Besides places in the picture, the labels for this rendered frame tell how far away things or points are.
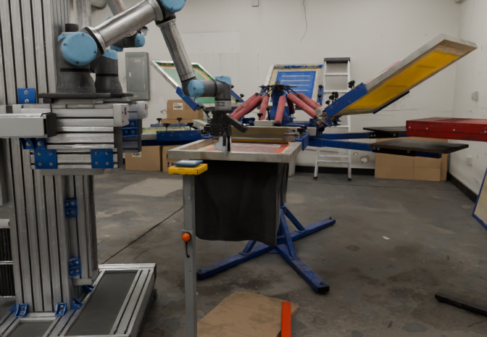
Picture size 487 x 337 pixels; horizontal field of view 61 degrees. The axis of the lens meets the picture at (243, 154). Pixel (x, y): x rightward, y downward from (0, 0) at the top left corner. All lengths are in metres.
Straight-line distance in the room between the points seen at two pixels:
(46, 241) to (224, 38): 5.23
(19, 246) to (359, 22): 5.51
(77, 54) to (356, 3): 5.40
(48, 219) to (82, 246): 0.21
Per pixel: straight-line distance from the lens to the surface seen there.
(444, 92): 6.68
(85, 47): 1.68
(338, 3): 6.67
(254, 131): 2.47
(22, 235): 2.21
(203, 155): 1.95
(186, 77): 1.95
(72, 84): 1.81
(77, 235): 2.20
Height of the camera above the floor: 1.26
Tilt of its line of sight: 8 degrees down
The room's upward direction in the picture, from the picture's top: straight up
